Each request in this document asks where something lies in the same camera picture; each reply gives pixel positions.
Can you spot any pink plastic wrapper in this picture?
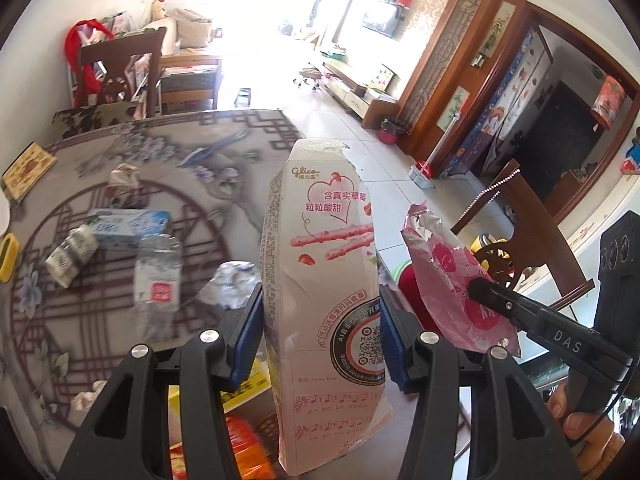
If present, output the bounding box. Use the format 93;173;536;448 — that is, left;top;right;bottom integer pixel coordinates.
401;203;521;356

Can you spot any pink Glico snack box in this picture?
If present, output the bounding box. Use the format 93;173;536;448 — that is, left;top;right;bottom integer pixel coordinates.
260;139;393;476

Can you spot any blue white toothpaste box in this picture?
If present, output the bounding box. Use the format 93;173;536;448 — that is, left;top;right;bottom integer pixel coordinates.
86;208;170;252

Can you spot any red green trash bin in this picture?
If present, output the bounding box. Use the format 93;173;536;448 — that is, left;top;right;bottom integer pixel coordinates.
393;261;442;336

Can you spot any person's right hand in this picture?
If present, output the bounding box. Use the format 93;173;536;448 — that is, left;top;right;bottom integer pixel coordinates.
547;382;625;479

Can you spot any crumpled silver foil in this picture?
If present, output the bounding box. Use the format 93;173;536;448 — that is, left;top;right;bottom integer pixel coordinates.
196;261;262;310

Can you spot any yellow medicine box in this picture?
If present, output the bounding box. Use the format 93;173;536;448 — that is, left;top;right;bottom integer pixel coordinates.
168;356;271;415

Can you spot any wooden dining chair right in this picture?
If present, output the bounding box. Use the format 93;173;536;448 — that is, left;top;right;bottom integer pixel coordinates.
451;159;596;311

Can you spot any wooden dining chair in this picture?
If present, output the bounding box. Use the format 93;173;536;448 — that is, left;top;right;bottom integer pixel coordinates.
451;159;596;311
74;27;167;117

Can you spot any crushed clear water bottle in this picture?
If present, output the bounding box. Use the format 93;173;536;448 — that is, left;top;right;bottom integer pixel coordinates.
134;234;182;342

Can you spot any orange snack bag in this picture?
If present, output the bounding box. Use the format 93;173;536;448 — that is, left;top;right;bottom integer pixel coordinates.
169;415;277;480

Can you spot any floral patterned tablecloth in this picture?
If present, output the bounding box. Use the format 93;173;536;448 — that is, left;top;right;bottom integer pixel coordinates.
0;108;402;480

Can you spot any white mop with red base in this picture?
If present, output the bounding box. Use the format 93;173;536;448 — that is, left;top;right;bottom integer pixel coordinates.
408;112;461;190

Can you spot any crumpled paper ball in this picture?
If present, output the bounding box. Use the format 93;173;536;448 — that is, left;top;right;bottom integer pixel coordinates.
105;164;142;209

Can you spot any white milk carton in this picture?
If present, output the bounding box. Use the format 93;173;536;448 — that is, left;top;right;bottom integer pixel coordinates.
44;224;99;288

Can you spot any red potted plant pot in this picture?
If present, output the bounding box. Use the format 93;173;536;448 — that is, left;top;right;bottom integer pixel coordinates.
376;117;407;145

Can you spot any red hanging lantern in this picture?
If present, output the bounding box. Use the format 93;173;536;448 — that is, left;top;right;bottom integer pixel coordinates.
590;75;626;130

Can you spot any white TV cabinet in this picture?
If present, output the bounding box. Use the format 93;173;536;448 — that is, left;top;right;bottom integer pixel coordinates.
321;58;400;129

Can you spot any small black stool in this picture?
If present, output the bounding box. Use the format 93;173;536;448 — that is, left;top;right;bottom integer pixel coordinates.
234;87;252;107

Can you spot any yellow tape dispenser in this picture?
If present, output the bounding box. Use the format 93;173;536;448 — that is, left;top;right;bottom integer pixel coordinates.
0;233;21;283

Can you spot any colourful framed picture on cabinet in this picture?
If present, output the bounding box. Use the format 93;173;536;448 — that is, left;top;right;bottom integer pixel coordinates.
368;64;396;92

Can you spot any blue patterned door curtain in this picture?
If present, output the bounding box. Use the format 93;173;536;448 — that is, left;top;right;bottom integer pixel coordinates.
440;27;553;178

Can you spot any wooden sofa with cushions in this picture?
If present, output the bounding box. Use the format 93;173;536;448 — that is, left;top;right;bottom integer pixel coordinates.
145;0;224;113

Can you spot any white desk lamp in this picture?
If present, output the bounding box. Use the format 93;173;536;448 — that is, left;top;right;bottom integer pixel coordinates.
0;190;11;238

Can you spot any round wheeled stool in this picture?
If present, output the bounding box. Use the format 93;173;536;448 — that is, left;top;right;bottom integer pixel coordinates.
299;66;322;90

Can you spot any wooden dining chair far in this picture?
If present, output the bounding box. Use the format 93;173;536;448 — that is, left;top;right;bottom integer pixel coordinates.
74;27;167;117

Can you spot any red bag on chair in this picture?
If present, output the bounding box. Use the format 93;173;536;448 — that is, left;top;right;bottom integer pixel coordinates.
63;18;116;106

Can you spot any wall mounted television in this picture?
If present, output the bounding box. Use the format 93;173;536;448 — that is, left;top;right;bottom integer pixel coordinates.
361;0;405;38

